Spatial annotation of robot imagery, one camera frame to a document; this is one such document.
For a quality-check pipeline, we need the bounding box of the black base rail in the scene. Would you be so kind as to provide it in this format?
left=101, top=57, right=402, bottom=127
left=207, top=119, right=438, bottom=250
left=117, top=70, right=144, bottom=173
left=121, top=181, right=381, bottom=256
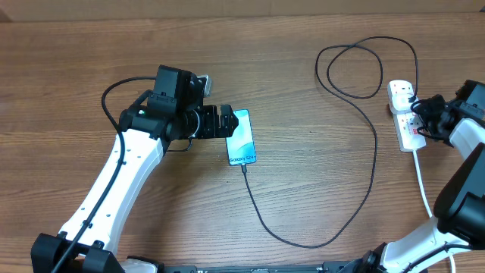
left=124, top=259, right=380, bottom=273

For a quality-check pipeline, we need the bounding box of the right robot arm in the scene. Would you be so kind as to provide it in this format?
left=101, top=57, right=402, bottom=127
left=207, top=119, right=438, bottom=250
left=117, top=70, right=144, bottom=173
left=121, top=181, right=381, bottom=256
left=342, top=80, right=484, bottom=273

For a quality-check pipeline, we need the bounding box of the cardboard wall panel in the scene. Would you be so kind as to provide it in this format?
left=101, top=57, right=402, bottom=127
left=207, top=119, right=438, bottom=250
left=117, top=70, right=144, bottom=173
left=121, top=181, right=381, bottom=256
left=1, top=0, right=484, bottom=23

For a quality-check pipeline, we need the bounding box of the white power strip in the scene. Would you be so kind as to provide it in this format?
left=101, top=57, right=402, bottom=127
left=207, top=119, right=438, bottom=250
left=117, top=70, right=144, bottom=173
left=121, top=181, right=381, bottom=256
left=386, top=79, right=427, bottom=153

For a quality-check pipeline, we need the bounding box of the white charger plug adapter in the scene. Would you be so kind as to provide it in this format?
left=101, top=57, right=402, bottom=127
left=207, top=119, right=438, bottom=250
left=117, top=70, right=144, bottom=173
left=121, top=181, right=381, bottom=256
left=390, top=93, right=418, bottom=115

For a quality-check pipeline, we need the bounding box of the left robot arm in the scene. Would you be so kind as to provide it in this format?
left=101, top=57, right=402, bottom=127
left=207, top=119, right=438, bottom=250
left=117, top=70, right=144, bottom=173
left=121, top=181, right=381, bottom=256
left=30, top=65, right=239, bottom=273

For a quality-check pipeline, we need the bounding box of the black USB charging cable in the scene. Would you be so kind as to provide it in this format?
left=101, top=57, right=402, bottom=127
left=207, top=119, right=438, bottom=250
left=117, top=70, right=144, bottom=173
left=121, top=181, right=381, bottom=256
left=240, top=36, right=420, bottom=249

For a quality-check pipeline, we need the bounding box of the Samsung Galaxy smartphone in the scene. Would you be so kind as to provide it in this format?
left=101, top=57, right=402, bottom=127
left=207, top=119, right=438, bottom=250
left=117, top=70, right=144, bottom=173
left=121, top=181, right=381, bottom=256
left=226, top=109, right=257, bottom=166

